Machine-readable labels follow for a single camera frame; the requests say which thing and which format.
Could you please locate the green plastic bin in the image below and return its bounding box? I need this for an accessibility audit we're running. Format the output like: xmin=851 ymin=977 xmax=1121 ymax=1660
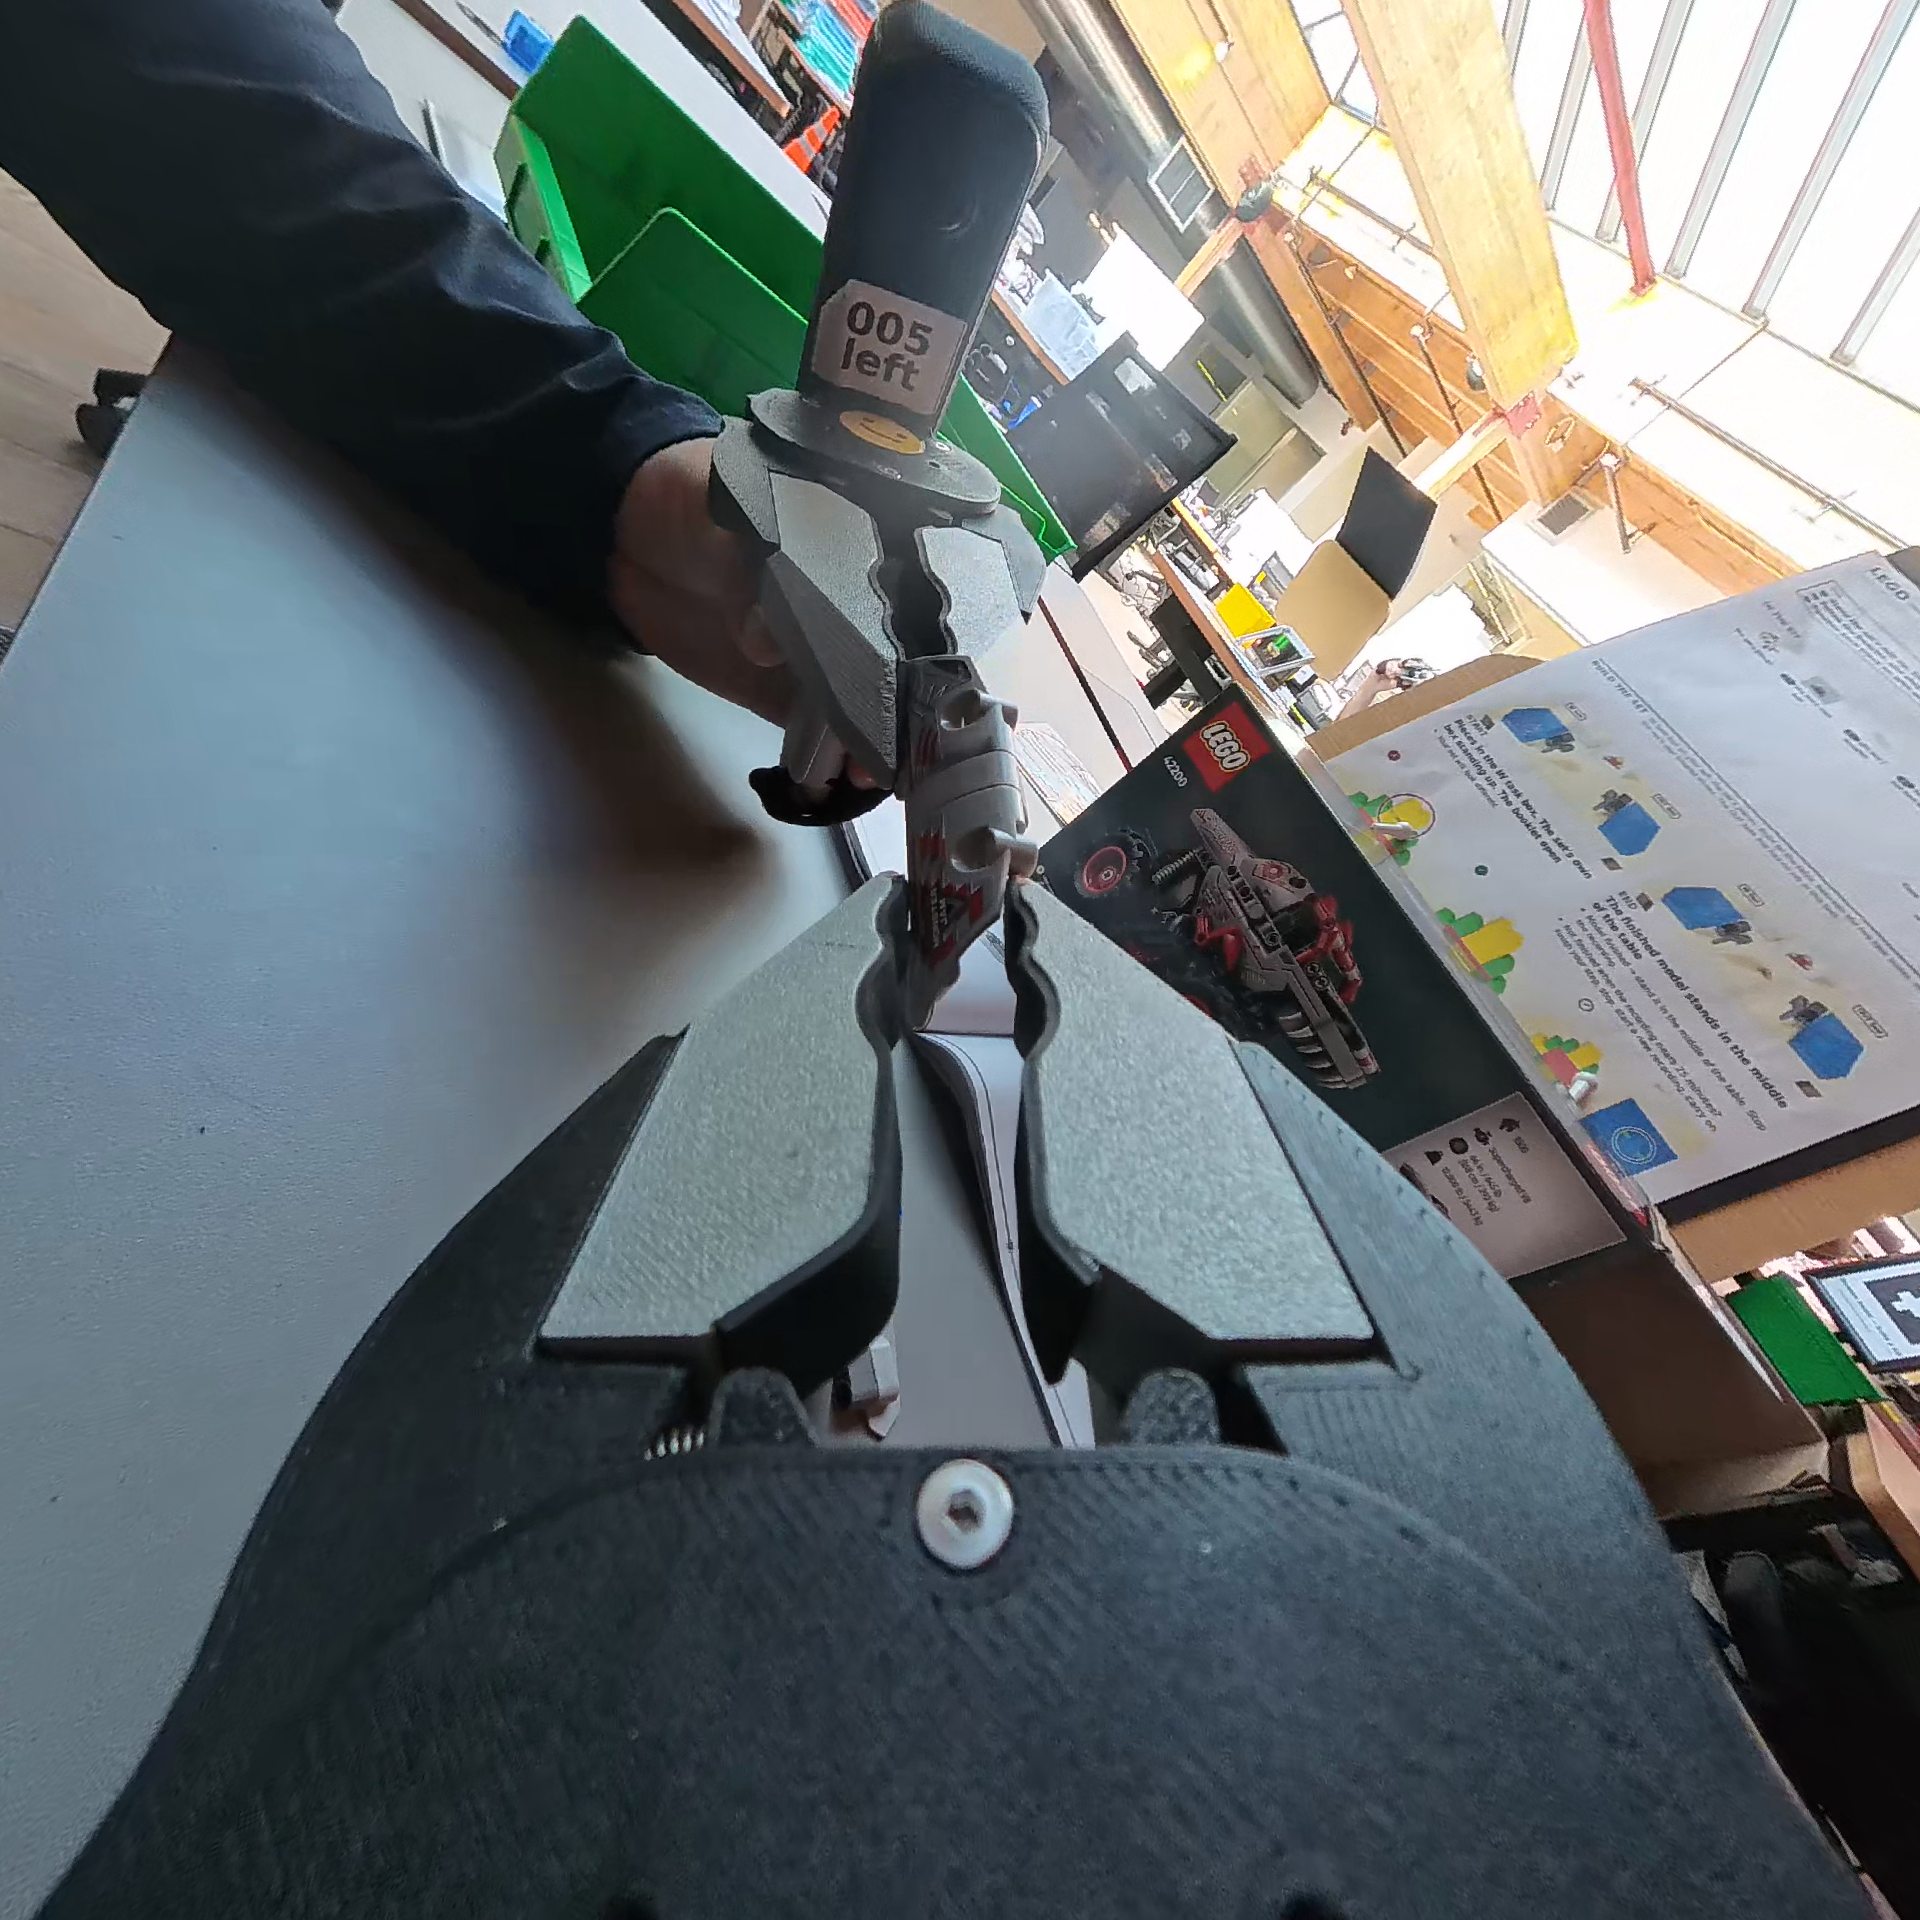
xmin=577 ymin=207 xmax=1080 ymax=564
xmin=492 ymin=15 xmax=828 ymax=308

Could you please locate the metal ventilation duct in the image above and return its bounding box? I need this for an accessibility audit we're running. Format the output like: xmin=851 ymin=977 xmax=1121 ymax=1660
xmin=1019 ymin=0 xmax=1202 ymax=166

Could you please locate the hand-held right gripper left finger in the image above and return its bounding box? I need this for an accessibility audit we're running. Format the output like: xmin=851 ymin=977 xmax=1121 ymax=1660
xmin=538 ymin=873 xmax=913 ymax=1397

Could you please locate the grey toy brick assembly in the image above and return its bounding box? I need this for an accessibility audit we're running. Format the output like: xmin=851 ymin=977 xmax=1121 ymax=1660
xmin=895 ymin=654 xmax=1041 ymax=1033

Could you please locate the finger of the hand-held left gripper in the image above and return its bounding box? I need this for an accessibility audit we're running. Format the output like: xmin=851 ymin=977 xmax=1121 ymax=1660
xmin=755 ymin=470 xmax=905 ymax=800
xmin=914 ymin=520 xmax=1049 ymax=669

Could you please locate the printed instruction poster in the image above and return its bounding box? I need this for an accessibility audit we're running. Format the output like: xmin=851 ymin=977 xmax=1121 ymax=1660
xmin=1328 ymin=551 xmax=1920 ymax=1208

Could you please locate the wooden side table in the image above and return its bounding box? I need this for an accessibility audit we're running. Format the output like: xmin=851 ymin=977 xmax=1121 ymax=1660
xmin=1838 ymin=1401 xmax=1920 ymax=1576

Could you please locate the sticker sheet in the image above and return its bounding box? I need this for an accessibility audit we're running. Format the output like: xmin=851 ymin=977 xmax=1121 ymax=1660
xmin=1014 ymin=722 xmax=1113 ymax=826

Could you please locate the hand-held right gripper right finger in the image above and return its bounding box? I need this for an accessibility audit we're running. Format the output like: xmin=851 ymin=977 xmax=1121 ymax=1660
xmin=999 ymin=882 xmax=1379 ymax=1394

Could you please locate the person's left hand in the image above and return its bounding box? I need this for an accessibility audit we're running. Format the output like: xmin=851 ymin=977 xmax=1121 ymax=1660
xmin=607 ymin=434 xmax=798 ymax=722

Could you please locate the black and tan chair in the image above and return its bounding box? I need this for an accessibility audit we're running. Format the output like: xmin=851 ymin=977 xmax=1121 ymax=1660
xmin=1316 ymin=447 xmax=1443 ymax=640

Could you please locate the open instruction booklet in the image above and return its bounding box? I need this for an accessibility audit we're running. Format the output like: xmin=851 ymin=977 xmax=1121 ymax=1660
xmin=839 ymin=809 xmax=1105 ymax=1448

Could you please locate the green studded baseplate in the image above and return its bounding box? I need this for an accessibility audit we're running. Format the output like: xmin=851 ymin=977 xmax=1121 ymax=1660
xmin=1726 ymin=1274 xmax=1883 ymax=1404

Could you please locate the framed marker sign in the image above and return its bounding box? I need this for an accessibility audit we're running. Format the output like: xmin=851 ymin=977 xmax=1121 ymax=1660
xmin=1800 ymin=1252 xmax=1920 ymax=1373

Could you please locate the person's left forearm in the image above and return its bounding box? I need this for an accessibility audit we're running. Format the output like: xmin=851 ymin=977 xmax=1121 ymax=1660
xmin=0 ymin=0 xmax=726 ymax=654

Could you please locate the black toy brick set box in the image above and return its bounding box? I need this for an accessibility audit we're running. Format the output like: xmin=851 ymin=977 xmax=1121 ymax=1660
xmin=1035 ymin=690 xmax=1666 ymax=1284

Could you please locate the black computer monitor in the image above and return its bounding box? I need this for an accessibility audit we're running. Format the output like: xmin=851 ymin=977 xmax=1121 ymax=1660
xmin=1001 ymin=334 xmax=1239 ymax=584

